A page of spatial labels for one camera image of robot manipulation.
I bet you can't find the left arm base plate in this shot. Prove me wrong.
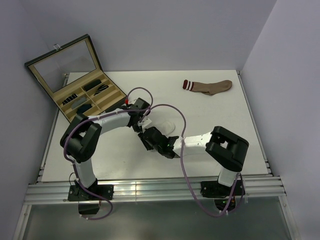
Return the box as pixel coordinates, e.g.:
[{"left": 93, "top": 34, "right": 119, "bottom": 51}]
[{"left": 67, "top": 184, "right": 114, "bottom": 202}]

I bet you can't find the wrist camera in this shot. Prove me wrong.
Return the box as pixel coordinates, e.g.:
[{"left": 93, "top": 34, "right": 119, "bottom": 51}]
[
  {"left": 137, "top": 117, "right": 153, "bottom": 132},
  {"left": 126, "top": 97, "right": 150, "bottom": 112}
]

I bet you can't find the striped rolled sock right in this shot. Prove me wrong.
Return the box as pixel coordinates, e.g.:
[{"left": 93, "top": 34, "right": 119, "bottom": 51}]
[{"left": 94, "top": 84, "right": 109, "bottom": 96}]

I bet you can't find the aluminium frame rail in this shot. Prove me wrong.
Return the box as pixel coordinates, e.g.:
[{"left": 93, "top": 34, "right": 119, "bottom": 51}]
[{"left": 23, "top": 176, "right": 286, "bottom": 205}]

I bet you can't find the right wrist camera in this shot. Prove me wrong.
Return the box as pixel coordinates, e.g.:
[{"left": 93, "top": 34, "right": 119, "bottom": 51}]
[{"left": 137, "top": 117, "right": 153, "bottom": 132}]

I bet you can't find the striped rolled sock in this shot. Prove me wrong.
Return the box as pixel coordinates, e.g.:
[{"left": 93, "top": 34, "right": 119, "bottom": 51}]
[
  {"left": 62, "top": 93, "right": 78, "bottom": 106},
  {"left": 94, "top": 84, "right": 109, "bottom": 96}
]

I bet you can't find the grey sock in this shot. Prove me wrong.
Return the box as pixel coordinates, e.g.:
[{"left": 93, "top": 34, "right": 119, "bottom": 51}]
[{"left": 70, "top": 96, "right": 87, "bottom": 110}]

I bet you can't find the navy blue sock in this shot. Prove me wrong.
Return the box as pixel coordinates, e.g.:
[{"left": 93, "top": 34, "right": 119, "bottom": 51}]
[{"left": 76, "top": 103, "right": 92, "bottom": 115}]

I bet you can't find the black rolled sock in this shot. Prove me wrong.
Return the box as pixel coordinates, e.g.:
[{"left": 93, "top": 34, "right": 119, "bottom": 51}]
[{"left": 82, "top": 79, "right": 102, "bottom": 92}]

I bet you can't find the striped rolled sock left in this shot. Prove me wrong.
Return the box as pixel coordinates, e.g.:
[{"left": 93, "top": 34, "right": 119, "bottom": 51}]
[{"left": 62, "top": 93, "right": 78, "bottom": 106}]

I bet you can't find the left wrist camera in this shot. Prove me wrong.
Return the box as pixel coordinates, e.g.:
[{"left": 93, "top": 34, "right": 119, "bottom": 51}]
[{"left": 126, "top": 97, "right": 150, "bottom": 112}]

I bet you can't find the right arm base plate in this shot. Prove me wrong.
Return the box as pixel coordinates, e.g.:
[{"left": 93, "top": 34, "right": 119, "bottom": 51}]
[{"left": 200, "top": 180, "right": 246, "bottom": 198}]

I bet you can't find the black compartment storage box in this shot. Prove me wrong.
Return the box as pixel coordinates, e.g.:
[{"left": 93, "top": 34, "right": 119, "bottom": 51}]
[{"left": 24, "top": 34, "right": 127, "bottom": 122}]

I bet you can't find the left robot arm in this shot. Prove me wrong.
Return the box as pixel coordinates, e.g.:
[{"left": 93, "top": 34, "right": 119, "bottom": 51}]
[{"left": 60, "top": 105, "right": 150, "bottom": 200}]

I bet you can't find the white sock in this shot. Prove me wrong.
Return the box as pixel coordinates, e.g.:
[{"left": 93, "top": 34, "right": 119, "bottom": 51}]
[{"left": 159, "top": 121, "right": 175, "bottom": 135}]

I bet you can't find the tan sock with red cuff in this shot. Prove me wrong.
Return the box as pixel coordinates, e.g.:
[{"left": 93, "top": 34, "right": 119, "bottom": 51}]
[{"left": 182, "top": 79, "right": 233, "bottom": 96}]

